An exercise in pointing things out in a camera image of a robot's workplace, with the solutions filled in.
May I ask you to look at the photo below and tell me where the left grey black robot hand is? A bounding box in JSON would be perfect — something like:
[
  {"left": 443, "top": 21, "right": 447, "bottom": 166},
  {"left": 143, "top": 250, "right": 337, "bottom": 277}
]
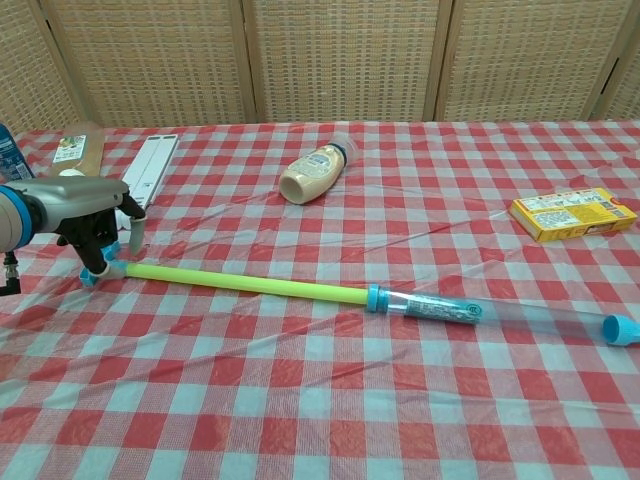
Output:
[{"left": 29, "top": 178, "right": 147, "bottom": 280}]

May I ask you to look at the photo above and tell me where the long green water squirter tube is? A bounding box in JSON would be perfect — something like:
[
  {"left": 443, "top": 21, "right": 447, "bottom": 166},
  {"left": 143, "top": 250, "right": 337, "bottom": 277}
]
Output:
[{"left": 79, "top": 243, "right": 640, "bottom": 348}]

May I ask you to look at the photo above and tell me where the white folded laptop stand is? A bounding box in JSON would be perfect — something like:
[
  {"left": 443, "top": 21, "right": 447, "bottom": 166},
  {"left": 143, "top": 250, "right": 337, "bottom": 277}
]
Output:
[{"left": 121, "top": 134, "right": 180, "bottom": 209}]

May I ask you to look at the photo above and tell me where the beige mayonnaise squeeze bottle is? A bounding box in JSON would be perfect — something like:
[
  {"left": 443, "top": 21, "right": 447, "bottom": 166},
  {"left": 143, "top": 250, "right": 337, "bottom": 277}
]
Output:
[{"left": 278, "top": 133, "right": 359, "bottom": 205}]

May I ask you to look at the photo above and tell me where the wicker wooden folding screen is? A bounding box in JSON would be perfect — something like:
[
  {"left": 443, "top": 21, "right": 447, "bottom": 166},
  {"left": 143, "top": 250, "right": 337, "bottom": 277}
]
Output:
[{"left": 0, "top": 0, "right": 640, "bottom": 140}]

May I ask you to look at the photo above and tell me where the red white checkered tablecloth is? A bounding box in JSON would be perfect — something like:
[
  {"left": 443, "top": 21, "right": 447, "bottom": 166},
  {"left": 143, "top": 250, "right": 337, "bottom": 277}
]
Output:
[{"left": 0, "top": 118, "right": 640, "bottom": 480}]

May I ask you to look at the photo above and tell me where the yellow cardboard box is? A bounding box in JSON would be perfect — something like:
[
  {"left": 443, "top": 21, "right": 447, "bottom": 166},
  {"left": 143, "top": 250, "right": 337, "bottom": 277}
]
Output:
[{"left": 508, "top": 187, "right": 640, "bottom": 244}]

